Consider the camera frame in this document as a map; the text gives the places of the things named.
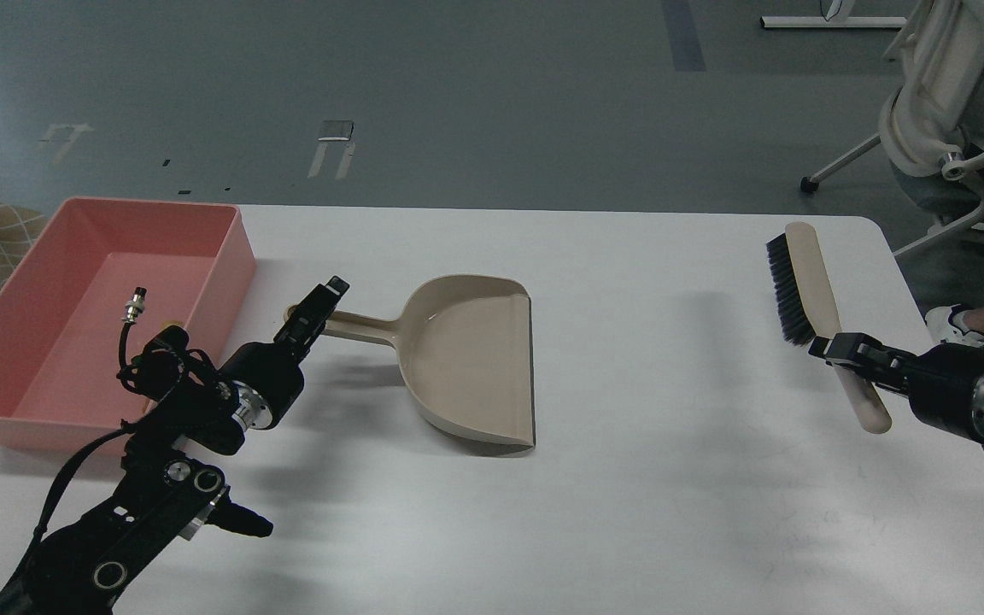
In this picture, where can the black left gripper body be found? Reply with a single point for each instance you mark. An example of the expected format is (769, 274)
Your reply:
(267, 378)

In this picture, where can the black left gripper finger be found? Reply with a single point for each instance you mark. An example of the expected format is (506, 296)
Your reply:
(306, 320)

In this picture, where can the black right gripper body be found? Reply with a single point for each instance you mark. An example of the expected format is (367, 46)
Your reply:
(941, 388)

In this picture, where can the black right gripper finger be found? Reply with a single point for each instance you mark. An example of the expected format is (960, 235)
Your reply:
(881, 365)

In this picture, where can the beige hand brush black bristles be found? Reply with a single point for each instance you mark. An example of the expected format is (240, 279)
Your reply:
(806, 308)

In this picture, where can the beige plastic dustpan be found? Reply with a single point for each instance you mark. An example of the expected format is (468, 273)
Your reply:
(463, 344)

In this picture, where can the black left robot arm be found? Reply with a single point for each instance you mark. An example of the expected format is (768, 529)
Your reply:
(84, 567)

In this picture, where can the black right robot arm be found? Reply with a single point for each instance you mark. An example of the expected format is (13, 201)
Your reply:
(944, 386)

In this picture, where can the pink plastic bin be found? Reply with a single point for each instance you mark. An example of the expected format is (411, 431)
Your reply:
(61, 310)

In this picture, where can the silver floor plate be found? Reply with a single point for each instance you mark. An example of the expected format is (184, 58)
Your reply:
(335, 131)

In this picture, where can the white office chair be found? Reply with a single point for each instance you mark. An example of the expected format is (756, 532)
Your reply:
(941, 50)

